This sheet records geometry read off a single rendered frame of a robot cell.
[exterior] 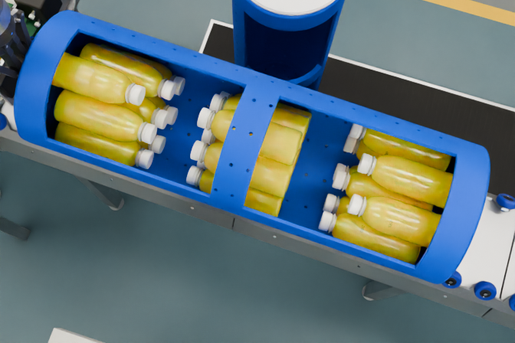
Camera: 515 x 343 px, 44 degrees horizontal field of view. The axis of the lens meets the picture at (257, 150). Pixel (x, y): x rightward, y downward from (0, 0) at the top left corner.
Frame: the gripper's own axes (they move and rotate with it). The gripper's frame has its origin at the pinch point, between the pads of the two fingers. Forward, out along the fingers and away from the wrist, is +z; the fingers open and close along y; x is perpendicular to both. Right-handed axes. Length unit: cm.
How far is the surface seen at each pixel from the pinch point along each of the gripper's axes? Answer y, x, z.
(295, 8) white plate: -37, 44, 12
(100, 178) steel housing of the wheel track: 11.2, 13.2, 29.8
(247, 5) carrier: -36, 33, 16
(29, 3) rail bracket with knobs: -19.5, -14.1, 15.8
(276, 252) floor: 3, 58, 116
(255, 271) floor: 12, 53, 116
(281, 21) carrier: -35, 42, 16
